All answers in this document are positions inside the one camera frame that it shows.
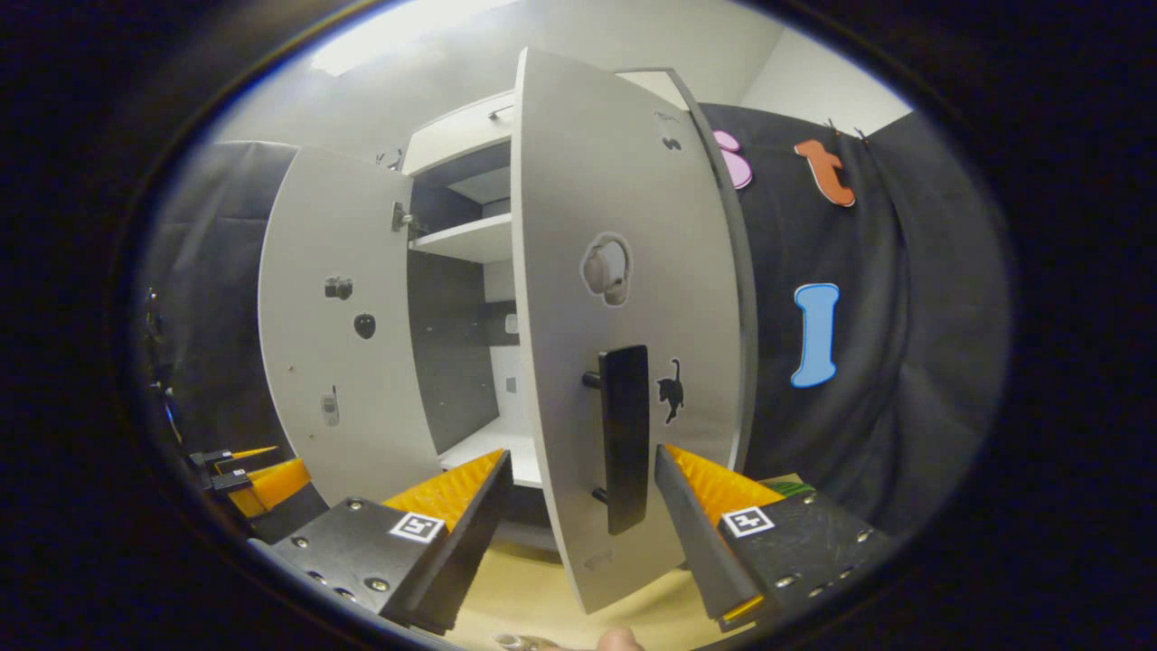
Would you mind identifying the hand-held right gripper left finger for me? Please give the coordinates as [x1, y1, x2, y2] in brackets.
[271, 449, 514, 634]

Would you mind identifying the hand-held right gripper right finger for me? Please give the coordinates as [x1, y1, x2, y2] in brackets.
[654, 443, 896, 632]

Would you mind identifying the white door with phone sticker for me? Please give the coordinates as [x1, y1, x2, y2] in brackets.
[258, 145, 444, 507]

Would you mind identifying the white door with cat sticker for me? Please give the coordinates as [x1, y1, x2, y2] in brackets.
[511, 47, 760, 616]

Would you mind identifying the white and grey cabinet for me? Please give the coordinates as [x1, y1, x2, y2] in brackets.
[398, 68, 692, 548]

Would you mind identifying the white cabinet drawer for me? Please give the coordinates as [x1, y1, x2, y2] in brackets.
[400, 89, 516, 177]

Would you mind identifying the black equipment stand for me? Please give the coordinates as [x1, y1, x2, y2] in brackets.
[140, 288, 186, 444]

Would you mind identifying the black backdrop cloth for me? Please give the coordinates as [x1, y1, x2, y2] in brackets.
[696, 101, 1009, 539]
[136, 140, 299, 453]

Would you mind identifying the black door handle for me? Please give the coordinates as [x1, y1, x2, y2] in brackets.
[583, 344, 652, 536]

